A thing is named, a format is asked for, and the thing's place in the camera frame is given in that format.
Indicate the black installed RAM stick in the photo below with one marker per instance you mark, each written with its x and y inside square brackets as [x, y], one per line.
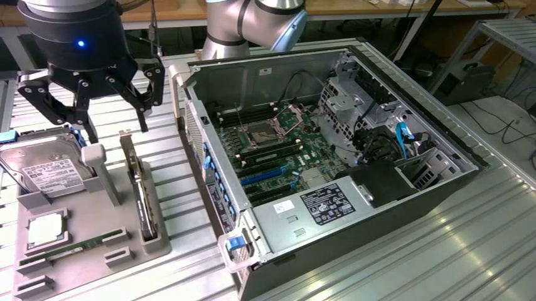
[270, 155]

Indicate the black plastic fan shroud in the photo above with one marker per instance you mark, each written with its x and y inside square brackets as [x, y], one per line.
[377, 185]

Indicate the gray parts rack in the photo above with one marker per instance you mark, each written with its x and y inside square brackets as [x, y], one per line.
[92, 229]

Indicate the green motherboard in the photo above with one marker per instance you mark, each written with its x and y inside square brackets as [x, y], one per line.
[311, 150]

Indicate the wooden desk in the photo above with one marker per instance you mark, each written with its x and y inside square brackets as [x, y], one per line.
[460, 9]

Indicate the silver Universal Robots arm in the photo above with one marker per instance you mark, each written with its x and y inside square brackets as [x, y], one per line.
[234, 25]

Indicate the metal socket cover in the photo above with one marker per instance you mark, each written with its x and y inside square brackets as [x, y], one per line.
[289, 120]

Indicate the silver drive cage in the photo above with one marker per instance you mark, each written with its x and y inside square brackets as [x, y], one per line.
[344, 103]

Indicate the CPU socket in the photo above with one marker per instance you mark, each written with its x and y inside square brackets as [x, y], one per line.
[261, 135]

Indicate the blue disk caddy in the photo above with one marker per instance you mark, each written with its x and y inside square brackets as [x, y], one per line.
[8, 137]

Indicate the silver hard disk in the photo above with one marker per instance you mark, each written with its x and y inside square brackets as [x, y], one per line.
[45, 166]

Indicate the blue expansion slot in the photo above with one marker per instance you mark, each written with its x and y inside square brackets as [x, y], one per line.
[261, 177]

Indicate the black graphics card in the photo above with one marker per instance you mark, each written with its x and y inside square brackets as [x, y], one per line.
[143, 200]

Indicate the silver CPU chip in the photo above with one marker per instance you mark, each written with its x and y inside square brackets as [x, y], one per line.
[45, 229]

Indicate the blue case latch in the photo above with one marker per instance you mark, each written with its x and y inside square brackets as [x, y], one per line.
[234, 243]

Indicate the black floor device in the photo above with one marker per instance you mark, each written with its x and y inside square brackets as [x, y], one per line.
[469, 81]

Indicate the green RAM stick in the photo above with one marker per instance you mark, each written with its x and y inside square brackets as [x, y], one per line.
[79, 246]

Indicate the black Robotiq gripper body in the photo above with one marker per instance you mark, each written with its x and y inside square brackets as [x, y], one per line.
[79, 47]

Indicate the thin metal locking lever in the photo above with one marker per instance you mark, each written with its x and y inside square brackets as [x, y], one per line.
[239, 114]

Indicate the metal slat side table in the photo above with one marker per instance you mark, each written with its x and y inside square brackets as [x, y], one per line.
[511, 34]

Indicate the open black PC case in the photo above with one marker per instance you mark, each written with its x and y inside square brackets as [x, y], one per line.
[377, 235]

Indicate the silver chipset heatsink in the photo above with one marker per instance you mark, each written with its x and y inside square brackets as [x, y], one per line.
[314, 177]

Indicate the silver disk bay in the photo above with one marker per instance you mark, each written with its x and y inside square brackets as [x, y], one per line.
[436, 169]

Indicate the gray power supply unit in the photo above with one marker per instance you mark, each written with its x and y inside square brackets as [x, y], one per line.
[285, 225]

